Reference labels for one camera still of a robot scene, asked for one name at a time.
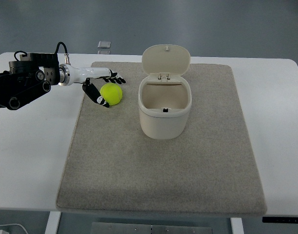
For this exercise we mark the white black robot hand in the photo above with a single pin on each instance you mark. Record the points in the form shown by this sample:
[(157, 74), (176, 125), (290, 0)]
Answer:
[(84, 76)]

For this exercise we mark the yellow tennis ball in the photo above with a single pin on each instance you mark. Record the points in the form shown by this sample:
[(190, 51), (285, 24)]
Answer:
[(111, 93)]

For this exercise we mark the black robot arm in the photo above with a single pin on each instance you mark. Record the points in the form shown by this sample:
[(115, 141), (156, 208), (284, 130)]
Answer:
[(30, 76)]

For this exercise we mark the small floor plate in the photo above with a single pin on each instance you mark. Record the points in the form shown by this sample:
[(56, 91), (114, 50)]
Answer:
[(104, 52)]

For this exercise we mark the beige lidded bin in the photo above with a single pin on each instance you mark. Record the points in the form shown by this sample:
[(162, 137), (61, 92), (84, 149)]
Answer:
[(164, 96)]

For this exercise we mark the grey felt mat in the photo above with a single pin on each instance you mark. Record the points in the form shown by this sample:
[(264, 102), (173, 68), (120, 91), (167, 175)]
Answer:
[(209, 169)]

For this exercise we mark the left white table leg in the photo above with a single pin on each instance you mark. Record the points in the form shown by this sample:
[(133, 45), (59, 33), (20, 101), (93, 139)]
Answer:
[(53, 223)]

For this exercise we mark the white table leg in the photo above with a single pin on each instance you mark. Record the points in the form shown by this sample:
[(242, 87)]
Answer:
[(53, 223), (237, 226)]

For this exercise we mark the right white table leg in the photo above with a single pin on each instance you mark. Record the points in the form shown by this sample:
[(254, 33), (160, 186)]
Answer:
[(237, 226)]

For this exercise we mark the black table control panel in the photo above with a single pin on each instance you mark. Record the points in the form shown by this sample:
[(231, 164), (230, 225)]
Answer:
[(280, 219)]

